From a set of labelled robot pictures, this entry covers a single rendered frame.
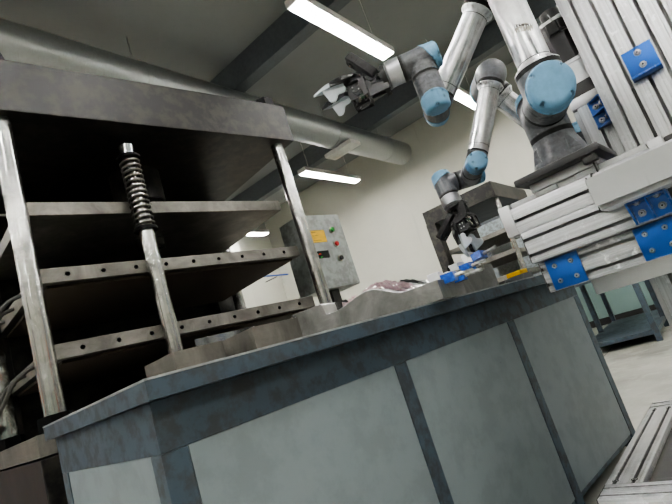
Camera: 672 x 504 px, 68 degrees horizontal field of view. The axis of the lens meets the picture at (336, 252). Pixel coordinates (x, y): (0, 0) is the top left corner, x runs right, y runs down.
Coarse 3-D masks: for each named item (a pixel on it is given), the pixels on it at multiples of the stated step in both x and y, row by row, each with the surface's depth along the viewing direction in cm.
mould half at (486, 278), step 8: (488, 264) 184; (456, 272) 168; (480, 272) 178; (488, 272) 182; (424, 280) 203; (464, 280) 169; (472, 280) 172; (480, 280) 176; (488, 280) 180; (496, 280) 183; (472, 288) 171; (480, 288) 174
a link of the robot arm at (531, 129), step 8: (520, 96) 138; (520, 104) 139; (520, 112) 140; (520, 120) 142; (528, 120) 134; (560, 120) 133; (568, 120) 135; (528, 128) 138; (536, 128) 136; (544, 128) 134; (528, 136) 140
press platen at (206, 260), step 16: (192, 256) 197; (208, 256) 202; (224, 256) 207; (240, 256) 212; (256, 256) 218; (272, 256) 224; (288, 256) 230; (48, 272) 161; (64, 272) 164; (80, 272) 167; (96, 272) 170; (112, 272) 174; (128, 272) 178; (144, 272) 182; (16, 304) 180; (0, 320) 200; (16, 320) 190
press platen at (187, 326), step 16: (272, 304) 214; (288, 304) 220; (304, 304) 226; (192, 320) 187; (208, 320) 193; (224, 320) 196; (240, 320) 201; (112, 336) 166; (128, 336) 170; (144, 336) 173; (160, 336) 177; (64, 352) 155; (80, 352) 158; (96, 352) 162; (16, 384) 189
